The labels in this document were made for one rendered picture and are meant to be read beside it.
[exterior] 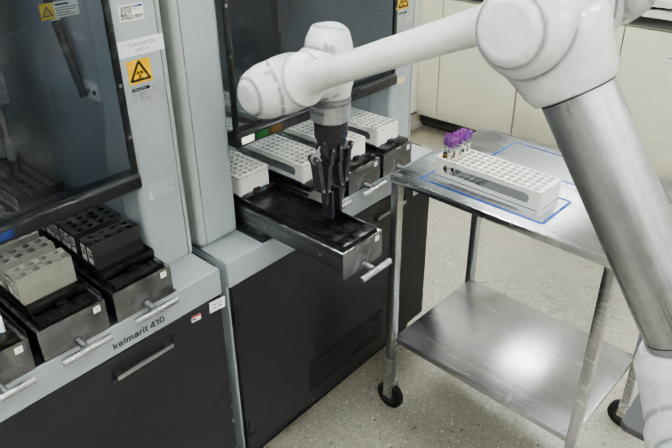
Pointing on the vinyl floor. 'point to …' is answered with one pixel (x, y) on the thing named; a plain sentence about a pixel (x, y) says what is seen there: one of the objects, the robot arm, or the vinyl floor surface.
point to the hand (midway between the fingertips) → (332, 201)
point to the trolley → (581, 232)
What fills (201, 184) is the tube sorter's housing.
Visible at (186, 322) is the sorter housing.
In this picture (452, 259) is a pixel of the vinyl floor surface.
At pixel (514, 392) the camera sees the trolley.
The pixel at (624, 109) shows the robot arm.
